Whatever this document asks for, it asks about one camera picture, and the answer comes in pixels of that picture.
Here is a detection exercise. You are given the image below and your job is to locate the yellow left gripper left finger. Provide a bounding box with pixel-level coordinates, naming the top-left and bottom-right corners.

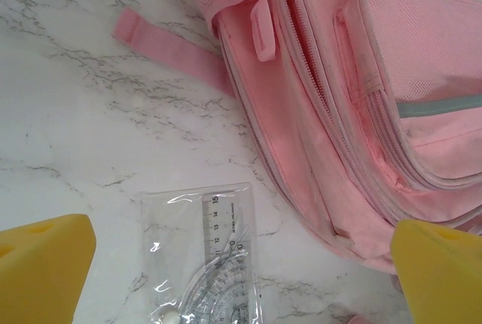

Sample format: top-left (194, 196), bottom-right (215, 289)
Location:
top-left (0, 213), bottom-right (96, 324)

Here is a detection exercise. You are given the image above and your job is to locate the clear ruler set pouch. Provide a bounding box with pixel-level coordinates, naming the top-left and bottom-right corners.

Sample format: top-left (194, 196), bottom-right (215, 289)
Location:
top-left (139, 182), bottom-right (263, 324)

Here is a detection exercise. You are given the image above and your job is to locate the pink student backpack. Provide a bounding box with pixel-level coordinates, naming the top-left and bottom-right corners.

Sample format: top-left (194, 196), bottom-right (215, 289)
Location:
top-left (111, 0), bottom-right (482, 291)

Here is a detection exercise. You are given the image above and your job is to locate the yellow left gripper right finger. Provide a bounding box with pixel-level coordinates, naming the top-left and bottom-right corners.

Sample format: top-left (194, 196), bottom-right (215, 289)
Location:
top-left (391, 219), bottom-right (482, 324)

